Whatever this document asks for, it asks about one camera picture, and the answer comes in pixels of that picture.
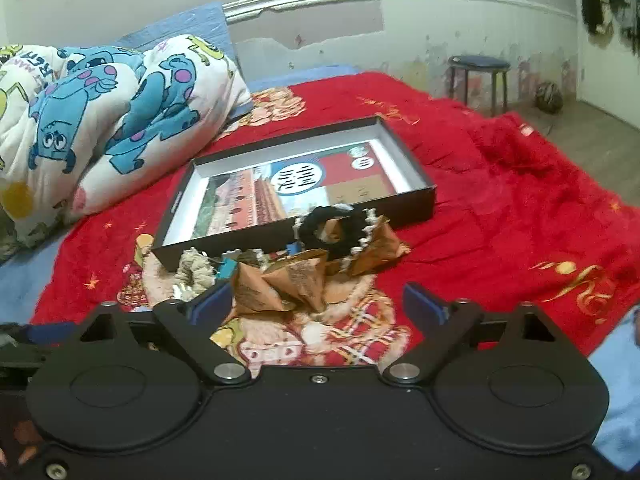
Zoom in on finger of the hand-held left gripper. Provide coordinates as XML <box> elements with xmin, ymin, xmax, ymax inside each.
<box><xmin>0</xmin><ymin>322</ymin><xmax>83</xmax><ymax>377</ymax></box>

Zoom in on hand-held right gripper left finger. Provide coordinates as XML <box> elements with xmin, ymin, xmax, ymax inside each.
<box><xmin>77</xmin><ymin>280</ymin><xmax>253</xmax><ymax>387</ymax></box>

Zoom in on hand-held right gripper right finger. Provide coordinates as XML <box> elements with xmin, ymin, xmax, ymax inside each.
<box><xmin>382</xmin><ymin>282</ymin><xmax>557</xmax><ymax>389</ymax></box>

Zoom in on black shallow cardboard box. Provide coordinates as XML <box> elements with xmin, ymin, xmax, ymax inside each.
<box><xmin>151</xmin><ymin>116</ymin><xmax>437</xmax><ymax>266</ymax></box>

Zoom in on black scrunchie with white lace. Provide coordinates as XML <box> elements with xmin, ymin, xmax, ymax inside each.
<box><xmin>292</xmin><ymin>203</ymin><xmax>379</xmax><ymax>262</ymax></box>

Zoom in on beige scrunchie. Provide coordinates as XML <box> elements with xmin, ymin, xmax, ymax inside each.
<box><xmin>172</xmin><ymin>247</ymin><xmax>222</xmax><ymax>294</ymax></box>

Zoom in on red printed blanket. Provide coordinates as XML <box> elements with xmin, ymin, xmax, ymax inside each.
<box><xmin>30</xmin><ymin>71</ymin><xmax>640</xmax><ymax>382</ymax></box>

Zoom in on cartoon monster printed quilt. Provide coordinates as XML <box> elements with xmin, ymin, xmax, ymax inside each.
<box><xmin>0</xmin><ymin>34</ymin><xmax>253</xmax><ymax>252</ymax></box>

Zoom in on light blue cloth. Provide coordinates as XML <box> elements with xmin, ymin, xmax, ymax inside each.
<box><xmin>589</xmin><ymin>304</ymin><xmax>640</xmax><ymax>473</ymax></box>

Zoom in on dark round ball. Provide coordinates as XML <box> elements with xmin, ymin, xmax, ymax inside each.
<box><xmin>535</xmin><ymin>81</ymin><xmax>565</xmax><ymax>114</ymax></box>

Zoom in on blue topped metal stool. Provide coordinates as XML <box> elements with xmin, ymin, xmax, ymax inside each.
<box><xmin>447</xmin><ymin>55</ymin><xmax>511</xmax><ymax>117</ymax></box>

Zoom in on blue quilted pad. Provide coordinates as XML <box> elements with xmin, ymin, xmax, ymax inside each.
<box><xmin>112</xmin><ymin>1</ymin><xmax>247</xmax><ymax>80</ymax></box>

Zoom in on dark hanging clothes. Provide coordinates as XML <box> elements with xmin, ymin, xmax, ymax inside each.
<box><xmin>580</xmin><ymin>0</ymin><xmax>640</xmax><ymax>57</ymax></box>

